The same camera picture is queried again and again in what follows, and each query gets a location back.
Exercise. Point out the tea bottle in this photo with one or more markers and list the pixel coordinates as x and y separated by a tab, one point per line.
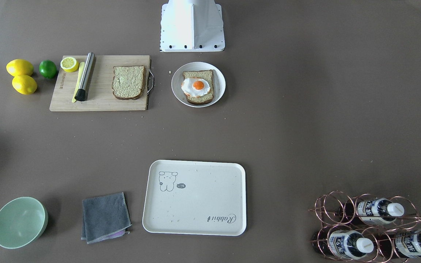
371	212
401	245
341	244

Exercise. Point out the bread slice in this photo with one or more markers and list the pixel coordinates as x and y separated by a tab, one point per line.
128	82
203	74

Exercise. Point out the copper wire bottle rack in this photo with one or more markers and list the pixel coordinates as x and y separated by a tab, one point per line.
326	207

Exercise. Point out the upper yellow lemon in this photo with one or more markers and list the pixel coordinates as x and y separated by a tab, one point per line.
19	67

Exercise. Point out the bread slice under egg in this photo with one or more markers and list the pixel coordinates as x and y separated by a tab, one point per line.
203	74

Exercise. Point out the half cut lemon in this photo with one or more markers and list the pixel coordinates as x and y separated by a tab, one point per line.
69	64

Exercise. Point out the cream rabbit tray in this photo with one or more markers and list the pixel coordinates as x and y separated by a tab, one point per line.
195	198

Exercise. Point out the lower tea bottle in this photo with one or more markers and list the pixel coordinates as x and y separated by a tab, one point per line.
341	244
401	245

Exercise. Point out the bamboo cutting board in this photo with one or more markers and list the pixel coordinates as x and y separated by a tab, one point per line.
99	94

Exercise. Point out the green lime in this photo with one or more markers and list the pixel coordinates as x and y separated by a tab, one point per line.
48	69

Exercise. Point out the yellow plastic knife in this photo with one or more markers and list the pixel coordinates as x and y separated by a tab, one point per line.
80	71

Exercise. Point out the white round plate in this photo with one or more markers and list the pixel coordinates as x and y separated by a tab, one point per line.
219	82

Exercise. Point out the mint green bowl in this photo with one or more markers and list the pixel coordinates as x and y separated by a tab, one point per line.
22	221

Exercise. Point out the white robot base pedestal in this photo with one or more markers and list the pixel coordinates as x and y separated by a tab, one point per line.
191	26

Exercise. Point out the lower yellow lemon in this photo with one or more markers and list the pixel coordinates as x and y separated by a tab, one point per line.
24	84

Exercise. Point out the upper tea bottle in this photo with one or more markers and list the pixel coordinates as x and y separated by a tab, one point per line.
371	212

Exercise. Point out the yellow lemon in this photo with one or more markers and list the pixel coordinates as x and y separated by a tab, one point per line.
24	84
19	67

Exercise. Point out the grey folded cloth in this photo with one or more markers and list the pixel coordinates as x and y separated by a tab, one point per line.
104	217

